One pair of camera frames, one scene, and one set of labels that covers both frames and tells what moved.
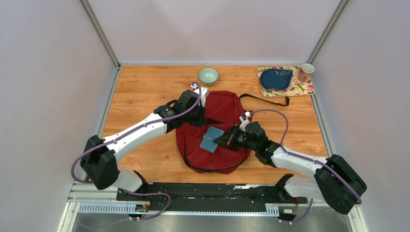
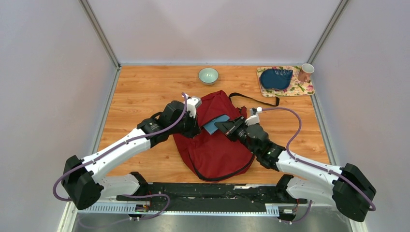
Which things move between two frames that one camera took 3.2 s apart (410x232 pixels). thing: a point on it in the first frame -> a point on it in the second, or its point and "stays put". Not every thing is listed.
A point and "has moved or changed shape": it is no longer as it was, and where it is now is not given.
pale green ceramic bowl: x=208 y=76 stays put
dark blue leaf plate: x=275 y=79 stays put
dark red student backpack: x=223 y=110 has moved or changed shape
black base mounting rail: x=209 y=196 stays put
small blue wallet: x=212 y=133 -> x=210 y=127
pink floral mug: x=305 y=74 stays put
